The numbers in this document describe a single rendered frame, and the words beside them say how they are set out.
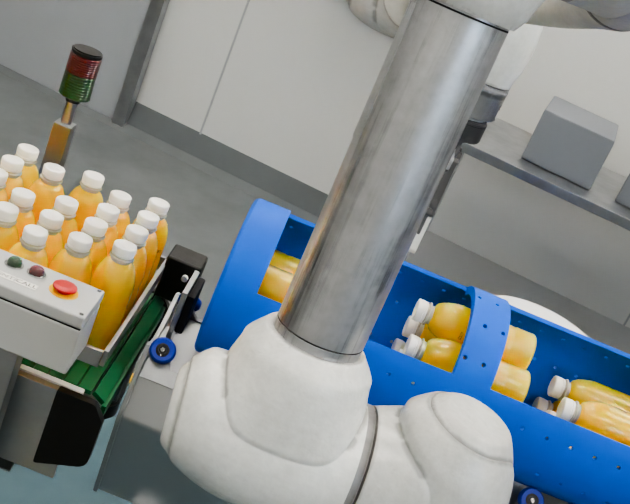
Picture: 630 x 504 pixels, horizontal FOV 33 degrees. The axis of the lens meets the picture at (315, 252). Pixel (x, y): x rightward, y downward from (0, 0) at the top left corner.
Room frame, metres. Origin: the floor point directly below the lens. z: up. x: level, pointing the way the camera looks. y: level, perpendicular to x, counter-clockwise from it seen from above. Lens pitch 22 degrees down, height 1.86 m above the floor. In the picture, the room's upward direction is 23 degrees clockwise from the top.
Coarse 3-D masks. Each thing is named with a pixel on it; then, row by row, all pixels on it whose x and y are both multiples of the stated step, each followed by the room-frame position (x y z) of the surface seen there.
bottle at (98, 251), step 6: (96, 240) 1.58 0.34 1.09; (102, 240) 1.61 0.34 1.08; (96, 246) 1.58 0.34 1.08; (102, 246) 1.59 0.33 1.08; (90, 252) 1.57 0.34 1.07; (96, 252) 1.58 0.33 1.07; (102, 252) 1.59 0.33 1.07; (90, 258) 1.57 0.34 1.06; (96, 258) 1.58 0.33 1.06; (102, 258) 1.59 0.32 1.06; (96, 264) 1.58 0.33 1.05
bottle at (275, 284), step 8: (272, 272) 1.60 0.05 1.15; (280, 272) 1.61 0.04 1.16; (288, 272) 1.62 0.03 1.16; (264, 280) 1.58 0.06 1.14; (272, 280) 1.59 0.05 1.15; (280, 280) 1.59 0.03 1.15; (288, 280) 1.60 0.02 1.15; (264, 288) 1.58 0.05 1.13; (272, 288) 1.58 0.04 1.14; (280, 288) 1.58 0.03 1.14; (264, 296) 1.58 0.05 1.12; (272, 296) 1.58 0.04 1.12; (280, 296) 1.58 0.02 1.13
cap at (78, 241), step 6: (72, 234) 1.52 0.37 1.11; (78, 234) 1.53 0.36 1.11; (84, 234) 1.54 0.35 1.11; (72, 240) 1.51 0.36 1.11; (78, 240) 1.51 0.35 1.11; (84, 240) 1.52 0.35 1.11; (90, 240) 1.53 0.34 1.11; (72, 246) 1.51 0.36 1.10; (78, 246) 1.50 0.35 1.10; (84, 246) 1.51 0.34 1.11; (90, 246) 1.52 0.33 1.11; (84, 252) 1.51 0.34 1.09
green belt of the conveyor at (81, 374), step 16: (144, 304) 1.80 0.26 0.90; (160, 304) 1.83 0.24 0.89; (144, 320) 1.74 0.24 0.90; (128, 336) 1.67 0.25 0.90; (144, 336) 1.72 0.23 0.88; (128, 352) 1.62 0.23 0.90; (48, 368) 1.47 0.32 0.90; (80, 368) 1.50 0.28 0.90; (96, 368) 1.52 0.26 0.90; (112, 368) 1.54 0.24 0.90; (128, 368) 1.59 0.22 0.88; (80, 384) 1.46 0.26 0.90; (96, 384) 1.48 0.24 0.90; (112, 384) 1.51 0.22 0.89; (112, 400) 1.51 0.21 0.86
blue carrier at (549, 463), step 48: (240, 240) 1.56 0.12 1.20; (288, 240) 1.79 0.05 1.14; (240, 288) 1.53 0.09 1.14; (432, 288) 1.78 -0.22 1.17; (384, 336) 1.79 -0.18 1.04; (480, 336) 1.58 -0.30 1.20; (576, 336) 1.76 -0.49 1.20; (384, 384) 1.53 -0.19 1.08; (432, 384) 1.53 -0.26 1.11; (480, 384) 1.54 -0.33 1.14; (624, 384) 1.82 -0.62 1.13; (528, 432) 1.54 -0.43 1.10; (576, 432) 1.55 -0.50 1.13; (528, 480) 1.57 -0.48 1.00; (576, 480) 1.55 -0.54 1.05; (624, 480) 1.54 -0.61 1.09
